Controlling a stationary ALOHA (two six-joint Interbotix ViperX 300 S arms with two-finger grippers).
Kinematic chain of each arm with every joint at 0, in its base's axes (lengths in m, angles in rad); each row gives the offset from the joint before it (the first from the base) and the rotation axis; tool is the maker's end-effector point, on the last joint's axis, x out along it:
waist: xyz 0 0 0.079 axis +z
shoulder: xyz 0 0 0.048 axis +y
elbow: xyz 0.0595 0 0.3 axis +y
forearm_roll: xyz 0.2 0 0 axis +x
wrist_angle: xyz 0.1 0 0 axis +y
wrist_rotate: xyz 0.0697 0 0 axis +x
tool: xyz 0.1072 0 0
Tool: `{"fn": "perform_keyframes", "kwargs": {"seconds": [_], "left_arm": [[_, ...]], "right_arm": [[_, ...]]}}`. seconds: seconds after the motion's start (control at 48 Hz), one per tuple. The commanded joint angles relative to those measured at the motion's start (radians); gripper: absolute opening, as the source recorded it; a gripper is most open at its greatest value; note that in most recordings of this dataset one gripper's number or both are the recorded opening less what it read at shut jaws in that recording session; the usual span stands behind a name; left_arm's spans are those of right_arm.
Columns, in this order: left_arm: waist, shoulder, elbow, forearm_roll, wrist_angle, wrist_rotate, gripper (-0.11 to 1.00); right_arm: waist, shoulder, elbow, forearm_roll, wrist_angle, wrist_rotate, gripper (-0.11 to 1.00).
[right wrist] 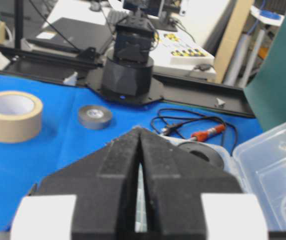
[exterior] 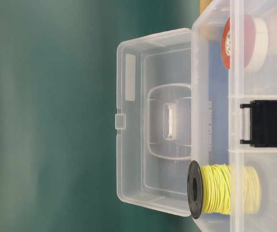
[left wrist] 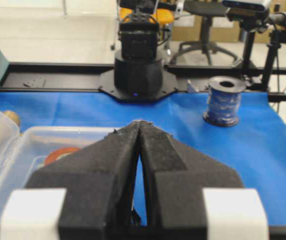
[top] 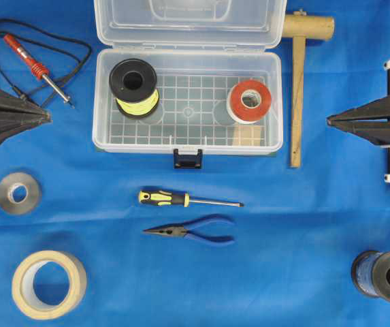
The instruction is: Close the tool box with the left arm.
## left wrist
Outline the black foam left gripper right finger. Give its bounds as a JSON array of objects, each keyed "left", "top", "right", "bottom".
[{"left": 138, "top": 121, "right": 270, "bottom": 240}]

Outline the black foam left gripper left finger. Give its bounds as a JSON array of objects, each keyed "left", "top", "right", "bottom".
[{"left": 0, "top": 120, "right": 141, "bottom": 240}]

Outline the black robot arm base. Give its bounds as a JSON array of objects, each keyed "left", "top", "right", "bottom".
[{"left": 98, "top": 0, "right": 178, "bottom": 102}]

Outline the clear plastic tool box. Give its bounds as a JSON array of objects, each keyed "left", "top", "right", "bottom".
[{"left": 0, "top": 112, "right": 114, "bottom": 216}]

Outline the red tape roll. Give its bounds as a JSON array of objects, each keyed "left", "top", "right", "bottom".
[{"left": 43, "top": 147, "right": 80, "bottom": 166}]

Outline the blue table mat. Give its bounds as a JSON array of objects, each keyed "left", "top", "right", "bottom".
[{"left": 0, "top": 92, "right": 286, "bottom": 226}]

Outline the yellow chair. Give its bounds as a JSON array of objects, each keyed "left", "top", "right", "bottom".
[{"left": 119, "top": 7, "right": 175, "bottom": 25}]

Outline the black office chair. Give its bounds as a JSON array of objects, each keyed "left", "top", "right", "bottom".
[{"left": 170, "top": 0, "right": 239, "bottom": 66}]

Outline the black tripod stand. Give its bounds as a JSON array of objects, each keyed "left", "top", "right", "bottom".
[{"left": 260, "top": 11, "right": 286, "bottom": 92}]

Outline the blue wire spool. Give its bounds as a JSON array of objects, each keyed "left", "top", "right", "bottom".
[{"left": 203, "top": 75, "right": 247, "bottom": 127}]

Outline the camera on black stand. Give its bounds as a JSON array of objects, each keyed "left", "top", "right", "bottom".
[{"left": 222, "top": 0, "right": 272, "bottom": 69}]

